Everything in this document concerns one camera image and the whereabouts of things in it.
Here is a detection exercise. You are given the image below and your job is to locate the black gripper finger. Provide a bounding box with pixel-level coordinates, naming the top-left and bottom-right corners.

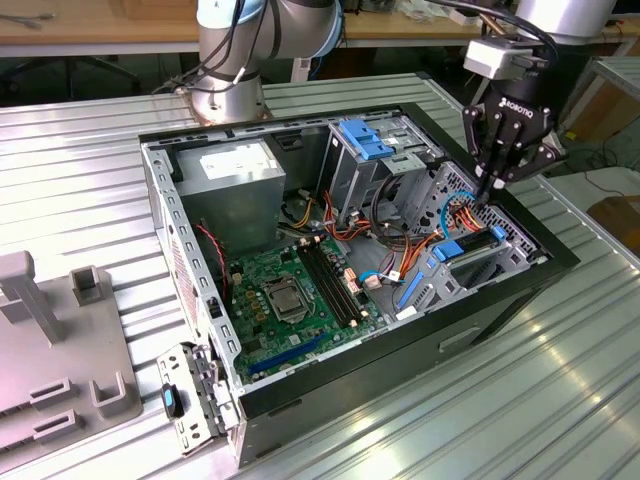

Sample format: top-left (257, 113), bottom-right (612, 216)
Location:
top-left (487, 132), bottom-right (569, 201)
top-left (463, 103), bottom-right (501, 201)

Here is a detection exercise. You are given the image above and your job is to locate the orange power wire black plug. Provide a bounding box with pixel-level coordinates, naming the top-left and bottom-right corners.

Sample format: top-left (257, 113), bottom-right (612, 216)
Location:
top-left (399, 197), bottom-right (489, 291)

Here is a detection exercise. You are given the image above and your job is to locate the hard disk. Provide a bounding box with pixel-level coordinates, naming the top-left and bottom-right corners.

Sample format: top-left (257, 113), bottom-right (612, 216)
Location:
top-left (394, 225), bottom-right (507, 314)

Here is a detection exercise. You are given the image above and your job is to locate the silver disk bay cage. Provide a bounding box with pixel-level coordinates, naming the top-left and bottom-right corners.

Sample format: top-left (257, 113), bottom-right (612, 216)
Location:
top-left (392, 159), bottom-right (549, 321)

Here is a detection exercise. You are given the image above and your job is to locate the brown cardboard box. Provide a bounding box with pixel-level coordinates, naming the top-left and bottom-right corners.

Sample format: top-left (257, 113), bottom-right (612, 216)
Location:
top-left (587, 194), bottom-right (640, 241)

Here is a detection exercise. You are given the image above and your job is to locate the blue drive cage latch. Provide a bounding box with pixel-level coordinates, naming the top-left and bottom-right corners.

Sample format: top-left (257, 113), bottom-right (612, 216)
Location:
top-left (338, 118), bottom-right (399, 162)

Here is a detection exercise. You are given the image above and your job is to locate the silver optical drive cage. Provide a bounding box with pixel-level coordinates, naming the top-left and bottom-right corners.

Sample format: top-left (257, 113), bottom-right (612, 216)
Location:
top-left (317, 119), bottom-right (404, 229)

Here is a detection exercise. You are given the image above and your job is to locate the black RAM slot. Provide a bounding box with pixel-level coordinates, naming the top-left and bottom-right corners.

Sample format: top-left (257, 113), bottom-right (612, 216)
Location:
top-left (320, 239), bottom-right (370, 324)
top-left (298, 244), bottom-right (347, 330)
top-left (306, 243), bottom-right (355, 328)
top-left (313, 241), bottom-right (362, 326)

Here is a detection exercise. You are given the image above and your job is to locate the open black PC case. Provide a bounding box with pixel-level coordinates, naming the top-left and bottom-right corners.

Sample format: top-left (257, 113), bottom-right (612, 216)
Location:
top-left (137, 101), bottom-right (582, 469)

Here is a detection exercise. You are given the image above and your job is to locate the CPU socket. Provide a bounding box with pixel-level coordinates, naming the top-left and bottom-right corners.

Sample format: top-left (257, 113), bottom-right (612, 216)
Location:
top-left (262, 278), bottom-right (310, 325)

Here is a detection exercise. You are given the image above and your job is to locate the silver CPU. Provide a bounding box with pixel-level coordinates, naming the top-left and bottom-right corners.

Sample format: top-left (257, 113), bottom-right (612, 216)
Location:
top-left (272, 289), bottom-right (301, 317)

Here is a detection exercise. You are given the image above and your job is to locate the silver power supply box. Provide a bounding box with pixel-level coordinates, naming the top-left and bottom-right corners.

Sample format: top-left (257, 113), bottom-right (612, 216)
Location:
top-left (174, 139), bottom-right (287, 261)

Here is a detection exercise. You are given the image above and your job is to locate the green motherboard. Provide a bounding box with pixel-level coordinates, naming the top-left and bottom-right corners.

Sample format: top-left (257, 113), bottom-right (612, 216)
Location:
top-left (229, 237), bottom-right (391, 381)

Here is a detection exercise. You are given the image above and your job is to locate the blue expansion slot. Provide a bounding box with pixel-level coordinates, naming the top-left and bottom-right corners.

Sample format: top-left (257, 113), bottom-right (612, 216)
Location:
top-left (248, 334), bottom-right (326, 376)

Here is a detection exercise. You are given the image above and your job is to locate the wooden desk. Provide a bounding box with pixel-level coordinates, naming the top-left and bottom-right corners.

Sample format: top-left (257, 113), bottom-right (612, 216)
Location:
top-left (0, 0), bottom-right (640, 51)

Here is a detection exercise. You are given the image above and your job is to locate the grey parts rack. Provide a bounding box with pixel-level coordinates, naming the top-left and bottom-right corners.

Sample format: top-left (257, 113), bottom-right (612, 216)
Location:
top-left (0, 249), bottom-right (145, 451)

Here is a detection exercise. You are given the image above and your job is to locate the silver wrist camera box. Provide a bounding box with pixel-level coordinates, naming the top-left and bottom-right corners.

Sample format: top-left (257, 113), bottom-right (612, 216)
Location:
top-left (462, 38), bottom-right (549, 80)

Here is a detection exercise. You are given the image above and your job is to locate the blue data wire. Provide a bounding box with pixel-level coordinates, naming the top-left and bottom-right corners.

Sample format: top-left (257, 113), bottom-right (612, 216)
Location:
top-left (433, 188), bottom-right (476, 240)

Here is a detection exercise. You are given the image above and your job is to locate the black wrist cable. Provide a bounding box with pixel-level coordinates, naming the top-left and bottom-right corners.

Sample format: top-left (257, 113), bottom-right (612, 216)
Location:
top-left (429, 0), bottom-right (561, 64)

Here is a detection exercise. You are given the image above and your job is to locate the aluminium frame stand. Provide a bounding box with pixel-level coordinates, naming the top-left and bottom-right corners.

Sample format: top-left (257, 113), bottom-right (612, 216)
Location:
top-left (562, 55), bottom-right (640, 151)

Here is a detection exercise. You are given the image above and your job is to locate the black sleeved cable bundle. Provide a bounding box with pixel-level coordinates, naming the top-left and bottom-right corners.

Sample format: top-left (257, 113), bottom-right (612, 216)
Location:
top-left (369, 172), bottom-right (429, 249)

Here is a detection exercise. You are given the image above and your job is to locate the orange red wire bundle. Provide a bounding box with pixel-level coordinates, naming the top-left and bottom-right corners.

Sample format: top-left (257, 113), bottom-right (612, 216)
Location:
top-left (322, 189), bottom-right (376, 249)

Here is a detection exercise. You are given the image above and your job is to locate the yellow wire bundle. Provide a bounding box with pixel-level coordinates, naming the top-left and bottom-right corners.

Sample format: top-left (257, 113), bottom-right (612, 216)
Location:
top-left (283, 197), bottom-right (317, 231)

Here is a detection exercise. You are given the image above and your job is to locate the red black twisted fan wire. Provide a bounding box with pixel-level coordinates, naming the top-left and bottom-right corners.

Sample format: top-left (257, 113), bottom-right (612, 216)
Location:
top-left (193, 222), bottom-right (232, 301)

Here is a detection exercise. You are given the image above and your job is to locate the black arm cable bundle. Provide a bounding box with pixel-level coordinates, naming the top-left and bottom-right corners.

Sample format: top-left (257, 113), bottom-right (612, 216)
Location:
top-left (149, 0), bottom-right (281, 97)

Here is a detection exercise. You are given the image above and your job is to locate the brown square base plate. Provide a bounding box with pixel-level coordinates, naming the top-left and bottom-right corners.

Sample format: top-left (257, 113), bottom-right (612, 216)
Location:
top-left (182, 84), bottom-right (275, 126)

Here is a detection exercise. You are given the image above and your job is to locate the silver slot retention bracket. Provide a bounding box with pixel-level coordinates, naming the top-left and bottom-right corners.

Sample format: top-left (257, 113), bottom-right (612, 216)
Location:
top-left (155, 342), bottom-right (241, 456)

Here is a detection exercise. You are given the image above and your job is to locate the blue black bracket latch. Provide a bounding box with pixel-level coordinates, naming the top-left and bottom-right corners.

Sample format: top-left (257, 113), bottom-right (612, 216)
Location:
top-left (159, 383), bottom-right (185, 419)

